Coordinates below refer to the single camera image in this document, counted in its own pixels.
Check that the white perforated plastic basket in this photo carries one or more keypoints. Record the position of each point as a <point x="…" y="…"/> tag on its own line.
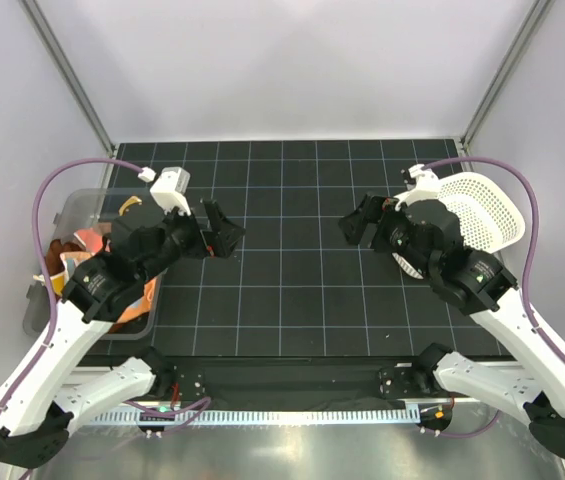
<point x="489" y="220"/>

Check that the yellow blue patterned towel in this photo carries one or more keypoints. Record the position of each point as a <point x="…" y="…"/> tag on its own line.
<point x="128" y="204"/>

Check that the slotted cable duct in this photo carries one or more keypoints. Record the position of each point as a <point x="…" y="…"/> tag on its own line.
<point x="128" y="416"/>

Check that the black grid mat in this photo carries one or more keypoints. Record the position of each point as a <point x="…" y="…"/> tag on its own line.
<point x="293" y="287"/>

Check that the orange polka dot towel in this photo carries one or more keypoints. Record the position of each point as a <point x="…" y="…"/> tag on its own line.
<point x="91" y="241"/>

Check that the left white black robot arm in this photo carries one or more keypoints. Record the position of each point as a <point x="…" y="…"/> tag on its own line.
<point x="36" y="416"/>

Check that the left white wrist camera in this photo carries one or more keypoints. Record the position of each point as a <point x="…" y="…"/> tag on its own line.
<point x="168" y="189"/>

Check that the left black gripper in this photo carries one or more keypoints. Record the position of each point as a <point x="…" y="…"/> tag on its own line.
<point x="219" y="240"/>

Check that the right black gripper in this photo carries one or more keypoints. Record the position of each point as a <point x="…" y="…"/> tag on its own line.
<point x="354" y="225"/>

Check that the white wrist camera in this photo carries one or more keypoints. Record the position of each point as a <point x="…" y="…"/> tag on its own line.
<point x="168" y="189"/>
<point x="422" y="184"/>

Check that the clear plastic bin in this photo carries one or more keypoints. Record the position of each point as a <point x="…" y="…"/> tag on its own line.
<point x="86" y="218"/>

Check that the dark brown towel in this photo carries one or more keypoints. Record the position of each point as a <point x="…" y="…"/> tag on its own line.
<point x="53" y="261"/>

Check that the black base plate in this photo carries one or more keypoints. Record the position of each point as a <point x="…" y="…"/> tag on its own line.
<point x="296" y="383"/>

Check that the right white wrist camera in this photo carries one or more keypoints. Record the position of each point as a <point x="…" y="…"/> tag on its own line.
<point x="422" y="184"/>

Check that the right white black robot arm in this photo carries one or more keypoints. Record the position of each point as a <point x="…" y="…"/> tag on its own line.
<point x="428" y="236"/>

